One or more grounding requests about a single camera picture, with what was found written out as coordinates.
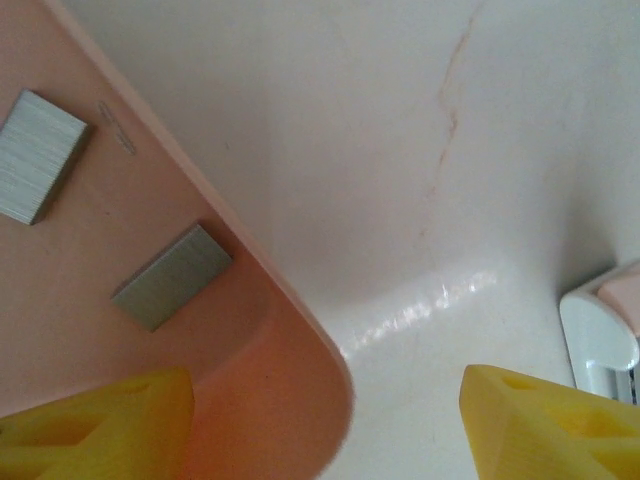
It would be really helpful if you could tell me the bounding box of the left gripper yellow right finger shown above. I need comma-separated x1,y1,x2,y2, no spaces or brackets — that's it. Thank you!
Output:
458,363,640,480

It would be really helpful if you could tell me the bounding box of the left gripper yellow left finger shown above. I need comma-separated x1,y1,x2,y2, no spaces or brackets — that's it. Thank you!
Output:
0,365,196,480

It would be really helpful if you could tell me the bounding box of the pink plastic tray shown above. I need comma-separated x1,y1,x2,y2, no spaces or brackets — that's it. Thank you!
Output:
0,0,357,480

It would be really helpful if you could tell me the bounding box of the grey staple strip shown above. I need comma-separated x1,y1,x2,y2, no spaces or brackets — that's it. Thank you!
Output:
0,89,92,226
110,223,235,333

